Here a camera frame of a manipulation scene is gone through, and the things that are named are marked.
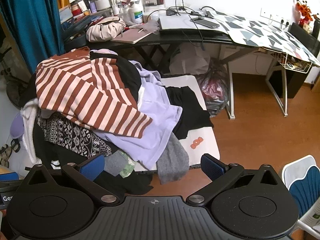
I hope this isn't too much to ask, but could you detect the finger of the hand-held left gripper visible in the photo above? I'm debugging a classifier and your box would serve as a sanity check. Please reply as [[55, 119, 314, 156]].
[[0, 172, 20, 182]]

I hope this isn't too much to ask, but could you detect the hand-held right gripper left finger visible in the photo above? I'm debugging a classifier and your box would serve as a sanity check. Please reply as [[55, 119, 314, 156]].
[[26, 153, 120, 207]]

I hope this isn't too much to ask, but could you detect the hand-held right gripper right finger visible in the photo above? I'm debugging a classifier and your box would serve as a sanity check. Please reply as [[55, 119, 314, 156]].
[[185, 153, 288, 207]]

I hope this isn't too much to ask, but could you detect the small grey cloth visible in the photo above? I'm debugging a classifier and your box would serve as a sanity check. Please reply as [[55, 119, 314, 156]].
[[104, 152, 126, 177]]

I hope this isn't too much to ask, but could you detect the pair of sandals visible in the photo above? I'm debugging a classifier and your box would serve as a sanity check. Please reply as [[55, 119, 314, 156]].
[[0, 139, 21, 168]]

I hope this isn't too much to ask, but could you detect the white folding table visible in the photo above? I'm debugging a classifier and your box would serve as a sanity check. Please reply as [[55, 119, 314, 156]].
[[135, 74, 220, 173]]

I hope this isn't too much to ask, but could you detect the green and white printed cloth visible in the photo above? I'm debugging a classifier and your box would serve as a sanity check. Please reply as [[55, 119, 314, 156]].
[[119, 158, 136, 178]]

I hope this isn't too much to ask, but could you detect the black and white patterned cloth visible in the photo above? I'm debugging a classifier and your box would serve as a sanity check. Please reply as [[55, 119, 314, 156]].
[[36, 112, 113, 158]]

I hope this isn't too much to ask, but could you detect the grey knit cloth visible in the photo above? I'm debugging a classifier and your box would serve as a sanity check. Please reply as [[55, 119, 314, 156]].
[[156, 132, 190, 184]]

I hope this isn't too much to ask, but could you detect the purple plastic basin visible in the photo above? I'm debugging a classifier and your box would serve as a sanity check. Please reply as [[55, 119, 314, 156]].
[[8, 112, 26, 140]]

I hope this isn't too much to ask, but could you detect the white fluffy cloth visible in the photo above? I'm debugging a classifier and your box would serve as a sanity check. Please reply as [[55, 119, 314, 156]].
[[20, 99, 43, 163]]

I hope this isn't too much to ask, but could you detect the black garment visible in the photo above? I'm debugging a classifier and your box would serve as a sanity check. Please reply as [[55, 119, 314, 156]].
[[165, 86, 214, 140], [89, 51, 143, 103]]

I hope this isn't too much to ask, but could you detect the lavender shirt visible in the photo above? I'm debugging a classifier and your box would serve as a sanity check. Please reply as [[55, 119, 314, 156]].
[[99, 66, 183, 171]]

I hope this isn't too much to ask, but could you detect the dark plastic bag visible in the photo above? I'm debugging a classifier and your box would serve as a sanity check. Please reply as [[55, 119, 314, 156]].
[[196, 59, 230, 117]]

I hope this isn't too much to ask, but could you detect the dark backpack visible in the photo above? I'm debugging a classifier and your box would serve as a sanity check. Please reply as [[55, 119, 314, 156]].
[[0, 47, 33, 108]]

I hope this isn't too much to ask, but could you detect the blue and white chair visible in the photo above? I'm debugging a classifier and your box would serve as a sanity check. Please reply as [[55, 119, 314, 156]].
[[282, 155, 320, 240]]

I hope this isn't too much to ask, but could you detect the black desk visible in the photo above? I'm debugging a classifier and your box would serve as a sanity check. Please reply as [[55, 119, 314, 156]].
[[61, 12, 288, 120]]

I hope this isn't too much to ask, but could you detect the pink notebook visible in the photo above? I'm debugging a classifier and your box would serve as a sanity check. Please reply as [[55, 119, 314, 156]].
[[110, 27, 153, 44]]

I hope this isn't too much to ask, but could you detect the beige pouch bag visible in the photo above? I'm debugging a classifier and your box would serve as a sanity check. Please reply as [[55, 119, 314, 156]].
[[86, 17, 126, 42]]

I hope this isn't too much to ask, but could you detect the black makeup case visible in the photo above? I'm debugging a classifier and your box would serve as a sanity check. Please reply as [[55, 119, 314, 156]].
[[61, 14, 106, 46]]

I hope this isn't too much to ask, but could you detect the geometric patterned tablecloth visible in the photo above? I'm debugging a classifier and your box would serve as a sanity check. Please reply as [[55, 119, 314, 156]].
[[205, 9, 320, 67]]

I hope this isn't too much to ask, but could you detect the grey smartphone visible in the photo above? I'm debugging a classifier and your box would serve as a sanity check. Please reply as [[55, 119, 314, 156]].
[[189, 15, 220, 29]]

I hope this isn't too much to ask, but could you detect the white flat pad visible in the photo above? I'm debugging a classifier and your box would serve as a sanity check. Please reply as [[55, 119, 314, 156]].
[[159, 13, 227, 36]]

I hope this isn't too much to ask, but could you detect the white bottle with green label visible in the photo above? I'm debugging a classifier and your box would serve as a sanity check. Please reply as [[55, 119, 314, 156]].
[[127, 1, 144, 25]]

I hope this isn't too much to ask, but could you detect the black chair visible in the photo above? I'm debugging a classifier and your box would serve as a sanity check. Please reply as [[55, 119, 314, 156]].
[[287, 22, 320, 53]]

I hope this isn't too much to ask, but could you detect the teal curtain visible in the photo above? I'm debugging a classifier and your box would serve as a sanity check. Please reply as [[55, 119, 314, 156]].
[[0, 0, 66, 75]]

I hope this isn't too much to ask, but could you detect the white brush holder cup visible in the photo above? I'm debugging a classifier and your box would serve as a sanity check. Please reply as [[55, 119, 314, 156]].
[[94, 0, 112, 12]]

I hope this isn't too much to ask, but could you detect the orange flower decoration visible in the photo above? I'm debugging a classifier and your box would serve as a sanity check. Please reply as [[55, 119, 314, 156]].
[[293, 0, 315, 27]]

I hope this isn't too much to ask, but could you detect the white wire basket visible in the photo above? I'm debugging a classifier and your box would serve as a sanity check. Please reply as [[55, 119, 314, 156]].
[[271, 50, 313, 75]]

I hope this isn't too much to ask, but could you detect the white wall socket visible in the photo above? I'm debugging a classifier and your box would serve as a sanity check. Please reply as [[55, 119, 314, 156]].
[[260, 7, 280, 22]]

